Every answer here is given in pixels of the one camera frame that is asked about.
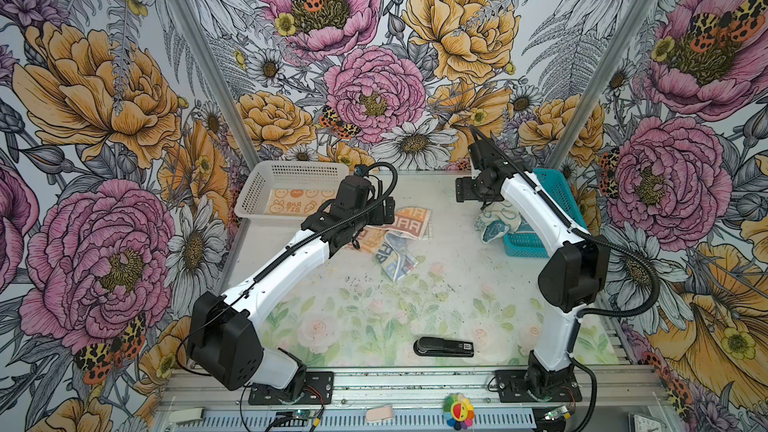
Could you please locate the teal plastic basket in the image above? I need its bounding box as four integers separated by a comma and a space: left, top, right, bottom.
503, 168, 586, 259

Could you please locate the aluminium front rail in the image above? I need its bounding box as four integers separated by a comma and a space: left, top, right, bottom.
158, 364, 668, 412

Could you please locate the blue patterned towel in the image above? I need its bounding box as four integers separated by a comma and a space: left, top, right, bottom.
474, 201, 522, 243

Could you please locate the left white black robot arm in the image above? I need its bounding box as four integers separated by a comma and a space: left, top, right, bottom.
179, 166, 398, 401

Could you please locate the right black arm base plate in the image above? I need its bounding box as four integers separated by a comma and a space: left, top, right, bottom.
492, 368, 583, 403

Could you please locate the black stapler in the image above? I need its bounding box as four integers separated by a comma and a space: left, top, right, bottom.
413, 336, 475, 358

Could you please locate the orange rabbit print towel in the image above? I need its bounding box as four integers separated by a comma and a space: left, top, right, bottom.
265, 189, 336, 217

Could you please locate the pink eraser block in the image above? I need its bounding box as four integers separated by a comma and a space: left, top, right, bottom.
365, 405, 394, 423

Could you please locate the white plastic basket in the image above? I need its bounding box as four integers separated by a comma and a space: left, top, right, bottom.
235, 161, 349, 226

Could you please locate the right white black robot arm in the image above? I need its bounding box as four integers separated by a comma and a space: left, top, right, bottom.
456, 135, 610, 399

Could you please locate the multicolour striped letter towel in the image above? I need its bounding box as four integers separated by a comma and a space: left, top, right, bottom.
357, 207, 431, 282

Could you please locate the colourful flower toy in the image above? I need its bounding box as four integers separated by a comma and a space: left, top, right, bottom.
443, 393, 475, 431

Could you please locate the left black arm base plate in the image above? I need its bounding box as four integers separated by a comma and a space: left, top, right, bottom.
247, 370, 335, 406

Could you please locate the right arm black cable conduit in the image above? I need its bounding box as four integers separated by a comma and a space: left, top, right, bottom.
467, 124, 661, 432

